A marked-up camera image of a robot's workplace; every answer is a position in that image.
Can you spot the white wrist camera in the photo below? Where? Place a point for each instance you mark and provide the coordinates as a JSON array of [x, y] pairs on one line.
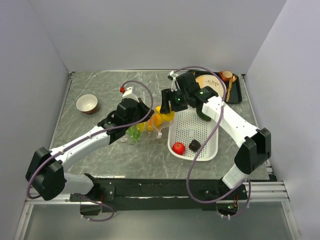
[[129, 93], [172, 76]]

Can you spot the gold spoon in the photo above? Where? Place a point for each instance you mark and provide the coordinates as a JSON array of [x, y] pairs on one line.
[[230, 83]]

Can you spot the clear zip top bag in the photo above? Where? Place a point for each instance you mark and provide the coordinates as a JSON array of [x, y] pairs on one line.
[[149, 136]]

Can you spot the black tray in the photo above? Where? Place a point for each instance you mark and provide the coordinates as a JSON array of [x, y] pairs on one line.
[[235, 94]]

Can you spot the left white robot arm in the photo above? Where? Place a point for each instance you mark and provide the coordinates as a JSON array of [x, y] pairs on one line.
[[47, 172]]

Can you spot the orange cup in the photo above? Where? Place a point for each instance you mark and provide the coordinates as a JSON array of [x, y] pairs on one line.
[[226, 75]]

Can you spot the cream orange plate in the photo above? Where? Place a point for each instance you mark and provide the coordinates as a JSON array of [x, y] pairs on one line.
[[212, 81]]

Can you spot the yellow green starfruit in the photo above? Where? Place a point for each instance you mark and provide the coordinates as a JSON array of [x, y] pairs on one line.
[[141, 126]]

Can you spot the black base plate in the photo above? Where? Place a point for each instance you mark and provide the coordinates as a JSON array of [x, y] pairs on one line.
[[129, 194]]

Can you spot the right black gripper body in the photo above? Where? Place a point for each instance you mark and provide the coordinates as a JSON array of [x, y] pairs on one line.
[[177, 99]]

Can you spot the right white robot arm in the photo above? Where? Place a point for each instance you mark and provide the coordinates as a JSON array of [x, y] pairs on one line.
[[254, 144]]

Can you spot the white brown bowl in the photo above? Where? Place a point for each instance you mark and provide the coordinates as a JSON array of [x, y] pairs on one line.
[[87, 104]]

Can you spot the green grapes bunch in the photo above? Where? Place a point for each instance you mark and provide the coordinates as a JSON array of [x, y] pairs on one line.
[[133, 134]]

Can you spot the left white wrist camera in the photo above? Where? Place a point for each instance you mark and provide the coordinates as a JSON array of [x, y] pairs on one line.
[[129, 93]]

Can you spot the aluminium rail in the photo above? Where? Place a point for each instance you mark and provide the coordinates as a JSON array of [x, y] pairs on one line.
[[257, 191]]

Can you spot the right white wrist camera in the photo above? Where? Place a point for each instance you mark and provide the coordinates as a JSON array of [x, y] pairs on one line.
[[172, 76]]

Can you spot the orange yellow mango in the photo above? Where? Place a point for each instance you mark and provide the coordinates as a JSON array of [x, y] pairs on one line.
[[154, 122]]

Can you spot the yellow pear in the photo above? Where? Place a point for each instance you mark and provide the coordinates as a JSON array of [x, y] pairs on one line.
[[167, 117]]

